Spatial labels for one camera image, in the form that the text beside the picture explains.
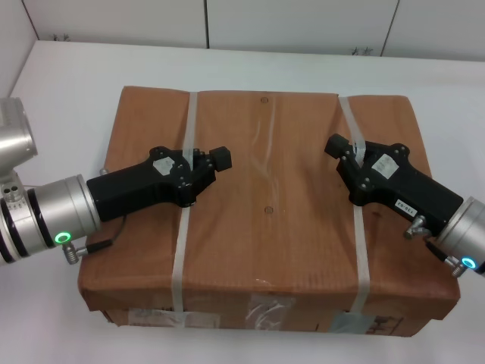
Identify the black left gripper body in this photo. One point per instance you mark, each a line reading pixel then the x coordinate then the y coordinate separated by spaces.
pixel 129 189

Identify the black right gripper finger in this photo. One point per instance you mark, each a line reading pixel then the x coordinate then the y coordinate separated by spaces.
pixel 350 168
pixel 339 141

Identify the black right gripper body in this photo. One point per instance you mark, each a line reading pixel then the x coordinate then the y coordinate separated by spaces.
pixel 409 189

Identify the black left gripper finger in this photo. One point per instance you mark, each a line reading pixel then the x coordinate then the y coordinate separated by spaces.
pixel 202 182
pixel 221 153

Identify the brown paper cardboard box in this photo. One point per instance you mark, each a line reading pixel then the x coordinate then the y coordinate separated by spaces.
pixel 273 235

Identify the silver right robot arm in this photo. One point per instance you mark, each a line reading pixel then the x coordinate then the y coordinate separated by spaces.
pixel 468 231

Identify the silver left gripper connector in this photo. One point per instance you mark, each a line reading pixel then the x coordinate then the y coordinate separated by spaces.
pixel 104 172

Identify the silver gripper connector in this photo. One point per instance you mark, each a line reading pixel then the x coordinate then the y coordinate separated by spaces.
pixel 415 227
pixel 104 172

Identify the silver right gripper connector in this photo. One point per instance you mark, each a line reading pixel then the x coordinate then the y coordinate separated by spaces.
pixel 415 227

